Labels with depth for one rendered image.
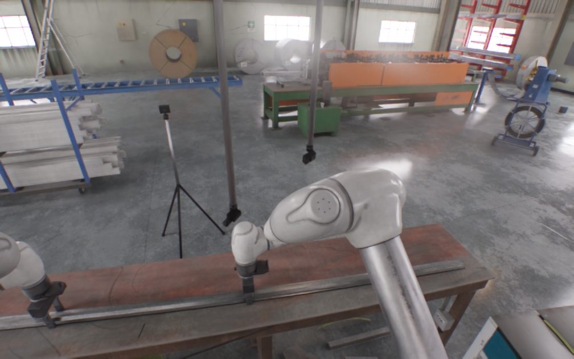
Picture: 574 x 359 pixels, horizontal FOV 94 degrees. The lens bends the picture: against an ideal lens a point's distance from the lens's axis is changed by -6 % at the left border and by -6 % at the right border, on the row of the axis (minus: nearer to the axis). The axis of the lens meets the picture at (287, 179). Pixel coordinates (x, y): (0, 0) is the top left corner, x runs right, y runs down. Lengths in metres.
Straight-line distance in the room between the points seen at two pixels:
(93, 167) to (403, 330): 3.67
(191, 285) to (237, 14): 12.26
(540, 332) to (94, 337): 1.89
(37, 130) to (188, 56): 7.40
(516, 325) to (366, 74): 5.17
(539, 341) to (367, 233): 1.21
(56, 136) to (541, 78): 11.08
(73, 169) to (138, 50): 9.48
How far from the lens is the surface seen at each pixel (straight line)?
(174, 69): 10.74
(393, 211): 0.68
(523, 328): 1.74
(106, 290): 1.59
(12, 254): 0.82
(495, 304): 2.90
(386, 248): 0.68
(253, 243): 1.10
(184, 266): 1.56
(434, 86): 7.35
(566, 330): 1.87
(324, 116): 5.09
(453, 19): 10.63
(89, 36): 13.30
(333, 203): 0.56
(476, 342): 1.83
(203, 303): 1.37
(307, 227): 0.56
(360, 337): 2.24
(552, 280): 3.45
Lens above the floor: 1.89
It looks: 30 degrees down
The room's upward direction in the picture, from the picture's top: 2 degrees clockwise
